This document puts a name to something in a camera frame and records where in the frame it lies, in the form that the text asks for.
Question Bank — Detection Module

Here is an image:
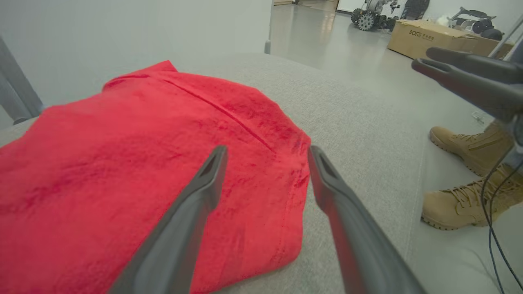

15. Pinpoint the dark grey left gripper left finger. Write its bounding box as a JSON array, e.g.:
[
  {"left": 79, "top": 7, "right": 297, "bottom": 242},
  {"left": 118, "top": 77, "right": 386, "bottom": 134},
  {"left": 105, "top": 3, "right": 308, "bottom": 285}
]
[{"left": 108, "top": 145, "right": 228, "bottom": 294}]

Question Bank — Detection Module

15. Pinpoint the black ribbed object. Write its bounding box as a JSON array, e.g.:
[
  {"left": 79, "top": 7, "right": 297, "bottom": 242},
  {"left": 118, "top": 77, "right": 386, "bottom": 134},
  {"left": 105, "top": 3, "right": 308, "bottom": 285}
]
[{"left": 400, "top": 0, "right": 430, "bottom": 21}]

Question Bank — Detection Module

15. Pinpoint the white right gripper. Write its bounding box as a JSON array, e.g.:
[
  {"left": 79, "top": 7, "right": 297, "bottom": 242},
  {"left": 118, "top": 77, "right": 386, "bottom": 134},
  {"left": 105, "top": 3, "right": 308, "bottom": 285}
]
[{"left": 411, "top": 47, "right": 523, "bottom": 147}]

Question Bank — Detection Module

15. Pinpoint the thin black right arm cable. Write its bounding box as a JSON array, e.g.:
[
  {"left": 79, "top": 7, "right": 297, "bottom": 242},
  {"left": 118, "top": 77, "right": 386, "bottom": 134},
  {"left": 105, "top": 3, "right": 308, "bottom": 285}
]
[
  {"left": 487, "top": 159, "right": 523, "bottom": 291},
  {"left": 480, "top": 145, "right": 515, "bottom": 294}
]

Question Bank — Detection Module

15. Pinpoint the black equipment pile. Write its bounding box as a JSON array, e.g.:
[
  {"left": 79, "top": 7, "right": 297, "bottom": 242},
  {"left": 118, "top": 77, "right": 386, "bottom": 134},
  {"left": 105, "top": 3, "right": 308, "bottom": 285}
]
[{"left": 447, "top": 6, "right": 504, "bottom": 41}]

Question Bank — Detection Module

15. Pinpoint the thin grey metal pole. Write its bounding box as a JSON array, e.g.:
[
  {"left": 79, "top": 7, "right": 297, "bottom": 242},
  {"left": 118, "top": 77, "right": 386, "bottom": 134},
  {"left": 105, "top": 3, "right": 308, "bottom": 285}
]
[{"left": 488, "top": 14, "right": 523, "bottom": 58}]

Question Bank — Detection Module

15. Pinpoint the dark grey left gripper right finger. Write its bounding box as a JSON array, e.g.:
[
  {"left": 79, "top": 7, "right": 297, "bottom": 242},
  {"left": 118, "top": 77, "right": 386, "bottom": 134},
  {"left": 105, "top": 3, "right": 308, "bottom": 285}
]
[{"left": 307, "top": 145, "right": 427, "bottom": 294}]

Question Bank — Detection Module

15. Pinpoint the tan lace-up boot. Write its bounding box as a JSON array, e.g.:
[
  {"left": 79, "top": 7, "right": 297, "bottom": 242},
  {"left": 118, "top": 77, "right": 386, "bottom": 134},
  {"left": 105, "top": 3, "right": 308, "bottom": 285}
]
[
  {"left": 429, "top": 120, "right": 515, "bottom": 177},
  {"left": 421, "top": 163, "right": 523, "bottom": 230}
]

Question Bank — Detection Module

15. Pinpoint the red T-shirt white striped trim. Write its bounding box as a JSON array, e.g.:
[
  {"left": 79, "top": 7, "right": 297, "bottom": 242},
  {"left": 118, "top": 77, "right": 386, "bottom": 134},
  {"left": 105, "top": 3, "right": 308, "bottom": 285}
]
[{"left": 0, "top": 60, "right": 312, "bottom": 294}]

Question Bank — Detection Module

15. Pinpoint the brown cardboard box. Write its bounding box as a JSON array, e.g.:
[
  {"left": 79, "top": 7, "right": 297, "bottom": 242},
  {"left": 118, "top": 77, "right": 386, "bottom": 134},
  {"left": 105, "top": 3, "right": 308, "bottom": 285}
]
[{"left": 387, "top": 20, "right": 513, "bottom": 60}]

